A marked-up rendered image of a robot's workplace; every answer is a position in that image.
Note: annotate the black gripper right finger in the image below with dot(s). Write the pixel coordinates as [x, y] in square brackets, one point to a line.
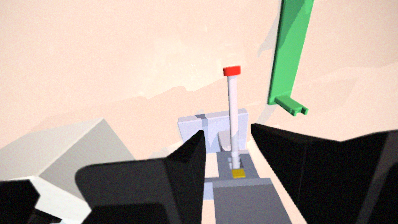
[329, 181]

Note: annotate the white pin with red head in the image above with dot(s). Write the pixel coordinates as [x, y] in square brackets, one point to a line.
[231, 73]

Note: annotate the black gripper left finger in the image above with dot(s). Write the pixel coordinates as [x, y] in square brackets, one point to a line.
[176, 181]

